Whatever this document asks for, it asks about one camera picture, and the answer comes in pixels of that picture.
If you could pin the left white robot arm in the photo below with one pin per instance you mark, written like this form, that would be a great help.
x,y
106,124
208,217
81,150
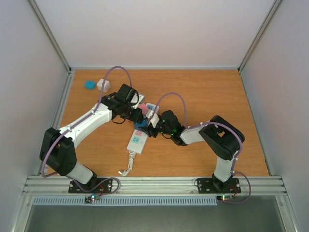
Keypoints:
x,y
58,146

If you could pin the right aluminium corner post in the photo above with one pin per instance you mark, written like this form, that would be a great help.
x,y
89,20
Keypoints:
x,y
260,33

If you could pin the white power strip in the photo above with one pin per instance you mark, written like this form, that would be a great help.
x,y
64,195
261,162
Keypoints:
x,y
137,142

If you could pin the small circuit board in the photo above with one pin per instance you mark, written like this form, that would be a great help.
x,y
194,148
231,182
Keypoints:
x,y
224,198
91,198

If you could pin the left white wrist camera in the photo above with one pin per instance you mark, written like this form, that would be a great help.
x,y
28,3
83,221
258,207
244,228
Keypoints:
x,y
137,100

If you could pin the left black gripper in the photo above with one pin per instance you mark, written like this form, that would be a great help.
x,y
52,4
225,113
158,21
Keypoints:
x,y
136,118

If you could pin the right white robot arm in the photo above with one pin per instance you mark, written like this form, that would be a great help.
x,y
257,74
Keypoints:
x,y
224,139

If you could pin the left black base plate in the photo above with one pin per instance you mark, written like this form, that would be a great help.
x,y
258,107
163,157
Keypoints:
x,y
103,187

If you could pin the grey slotted cable duct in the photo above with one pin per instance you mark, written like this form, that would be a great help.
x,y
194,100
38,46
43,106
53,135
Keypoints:
x,y
128,201

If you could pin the left small circuit board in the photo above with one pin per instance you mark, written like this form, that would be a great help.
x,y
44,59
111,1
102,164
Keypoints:
x,y
91,198

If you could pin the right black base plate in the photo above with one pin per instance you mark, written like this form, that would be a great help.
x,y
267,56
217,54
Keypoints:
x,y
205,186

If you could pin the teal cube plug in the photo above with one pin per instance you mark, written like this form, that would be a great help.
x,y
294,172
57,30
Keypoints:
x,y
90,84

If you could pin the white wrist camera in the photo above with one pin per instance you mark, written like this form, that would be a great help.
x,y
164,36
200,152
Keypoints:
x,y
137,100
152,118

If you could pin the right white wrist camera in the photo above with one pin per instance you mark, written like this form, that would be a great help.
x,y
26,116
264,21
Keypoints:
x,y
152,118

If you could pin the left aluminium corner post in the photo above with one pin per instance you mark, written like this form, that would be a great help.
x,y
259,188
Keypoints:
x,y
37,12

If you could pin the left aluminium rail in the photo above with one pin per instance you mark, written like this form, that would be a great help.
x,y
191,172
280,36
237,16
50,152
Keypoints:
x,y
58,115

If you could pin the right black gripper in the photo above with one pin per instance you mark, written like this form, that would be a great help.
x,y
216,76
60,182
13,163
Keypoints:
x,y
150,131

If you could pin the blue cube socket adapter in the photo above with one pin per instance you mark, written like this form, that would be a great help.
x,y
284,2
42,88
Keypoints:
x,y
140,126

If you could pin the front aluminium rail frame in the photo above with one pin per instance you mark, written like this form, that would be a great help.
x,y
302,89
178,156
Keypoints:
x,y
153,186

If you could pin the white cube plug with picture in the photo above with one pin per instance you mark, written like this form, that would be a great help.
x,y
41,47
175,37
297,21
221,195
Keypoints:
x,y
103,85

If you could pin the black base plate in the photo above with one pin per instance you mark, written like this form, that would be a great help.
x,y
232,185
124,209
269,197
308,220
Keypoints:
x,y
205,186
103,187

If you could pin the right small circuit board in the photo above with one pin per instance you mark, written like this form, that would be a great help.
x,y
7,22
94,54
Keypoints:
x,y
224,198

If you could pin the aluminium corner post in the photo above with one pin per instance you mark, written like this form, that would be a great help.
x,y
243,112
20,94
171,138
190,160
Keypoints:
x,y
260,33
37,12

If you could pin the pink triangular socket adapter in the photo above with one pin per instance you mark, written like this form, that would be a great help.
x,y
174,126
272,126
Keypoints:
x,y
144,108

